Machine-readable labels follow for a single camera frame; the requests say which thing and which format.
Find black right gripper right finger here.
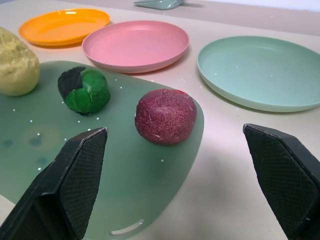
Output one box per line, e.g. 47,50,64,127
242,123,320,240

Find light green plate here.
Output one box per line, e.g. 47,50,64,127
196,35,320,113

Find pale green plastic object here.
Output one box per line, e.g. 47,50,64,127
133,0,186,11

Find yellow dough lump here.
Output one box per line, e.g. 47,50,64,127
0,26,41,97

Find green cutting board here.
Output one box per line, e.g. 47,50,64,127
0,60,205,239

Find orange plate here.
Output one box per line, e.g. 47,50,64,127
18,8,111,48

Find green and black dough ball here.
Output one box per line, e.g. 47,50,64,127
57,66,111,116

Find pink plate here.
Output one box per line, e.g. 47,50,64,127
81,20,190,74

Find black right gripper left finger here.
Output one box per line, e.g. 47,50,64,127
0,127,109,240

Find dark red dough ball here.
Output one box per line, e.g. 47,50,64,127
135,88,198,146

